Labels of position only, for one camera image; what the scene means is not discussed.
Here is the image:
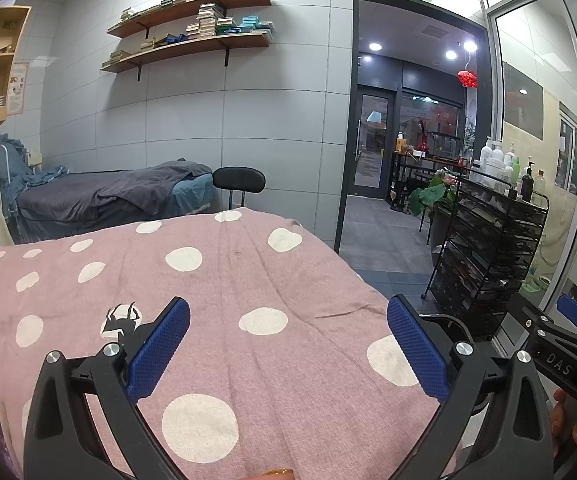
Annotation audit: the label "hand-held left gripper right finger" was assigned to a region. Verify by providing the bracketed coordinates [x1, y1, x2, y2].
[387, 295, 554, 480]

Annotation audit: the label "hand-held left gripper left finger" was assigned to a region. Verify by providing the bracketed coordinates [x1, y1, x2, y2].
[23, 296, 192, 480]

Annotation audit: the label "person's right hand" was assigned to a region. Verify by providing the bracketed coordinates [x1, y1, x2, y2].
[551, 389, 577, 463]

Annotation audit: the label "black drawer cart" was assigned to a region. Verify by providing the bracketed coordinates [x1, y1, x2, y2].
[421, 167, 550, 343]

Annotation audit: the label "pink polka-dot blanket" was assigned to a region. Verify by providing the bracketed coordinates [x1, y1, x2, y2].
[0, 208, 449, 480]

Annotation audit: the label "dark pump bottle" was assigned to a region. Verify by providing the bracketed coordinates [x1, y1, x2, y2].
[520, 160, 536, 203]

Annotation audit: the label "green leafy plant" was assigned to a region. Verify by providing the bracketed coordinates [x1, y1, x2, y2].
[409, 170, 462, 218]

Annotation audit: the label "blue covered bed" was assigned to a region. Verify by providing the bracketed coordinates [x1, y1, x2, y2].
[171, 175, 214, 216]

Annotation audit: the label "grey covered massage bed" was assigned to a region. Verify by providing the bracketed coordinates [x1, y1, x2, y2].
[16, 160, 214, 223]

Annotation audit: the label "white pump bottle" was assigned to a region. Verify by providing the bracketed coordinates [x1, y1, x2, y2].
[479, 136, 507, 181]

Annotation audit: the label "black metal table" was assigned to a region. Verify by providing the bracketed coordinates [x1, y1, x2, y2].
[391, 150, 469, 211]

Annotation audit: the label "black chair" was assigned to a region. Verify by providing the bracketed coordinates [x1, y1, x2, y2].
[212, 166, 266, 211]

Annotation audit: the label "glass tank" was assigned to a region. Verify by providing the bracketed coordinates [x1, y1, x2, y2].
[427, 131, 462, 158]

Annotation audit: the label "blue cloth pile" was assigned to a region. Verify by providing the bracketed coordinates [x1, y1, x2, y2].
[0, 132, 72, 233]

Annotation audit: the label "aluminium framed glass partition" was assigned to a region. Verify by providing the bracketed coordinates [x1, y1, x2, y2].
[471, 0, 577, 311]

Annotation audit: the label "wooden cabinet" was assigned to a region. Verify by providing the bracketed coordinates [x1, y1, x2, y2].
[0, 6, 32, 126]

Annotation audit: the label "wall poster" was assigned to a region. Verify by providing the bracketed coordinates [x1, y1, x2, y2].
[7, 62, 29, 117]

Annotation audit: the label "wooden wall shelf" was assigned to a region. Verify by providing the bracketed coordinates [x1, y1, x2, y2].
[101, 30, 274, 81]
[107, 0, 272, 38]

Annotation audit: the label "lower wooden wall shelf books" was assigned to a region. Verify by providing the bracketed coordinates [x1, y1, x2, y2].
[102, 2, 274, 66]

